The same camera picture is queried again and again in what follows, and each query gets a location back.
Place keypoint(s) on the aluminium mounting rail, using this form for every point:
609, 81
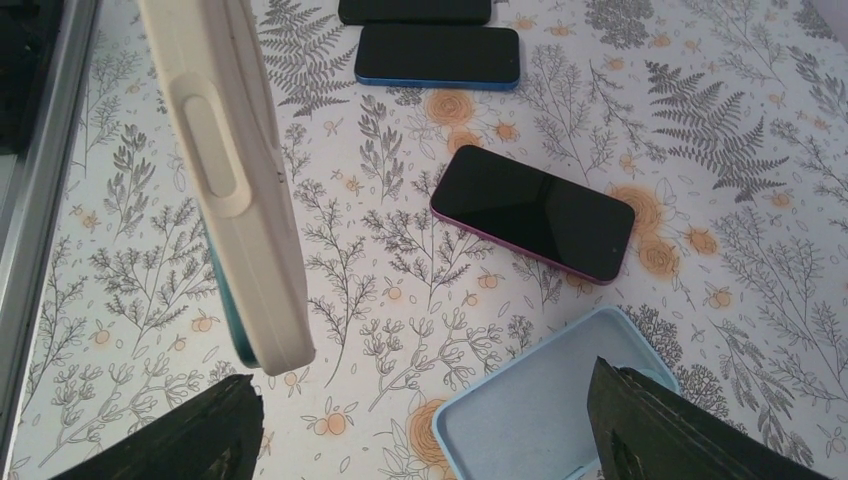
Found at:
31, 182

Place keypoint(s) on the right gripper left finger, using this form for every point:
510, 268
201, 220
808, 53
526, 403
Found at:
215, 435

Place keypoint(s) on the beige phone case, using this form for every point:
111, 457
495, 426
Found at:
212, 74

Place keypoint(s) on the light blue phone case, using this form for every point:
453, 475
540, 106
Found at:
529, 419

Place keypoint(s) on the floral table mat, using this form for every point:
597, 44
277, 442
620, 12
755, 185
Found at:
722, 123

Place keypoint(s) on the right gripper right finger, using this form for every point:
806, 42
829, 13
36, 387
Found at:
643, 430

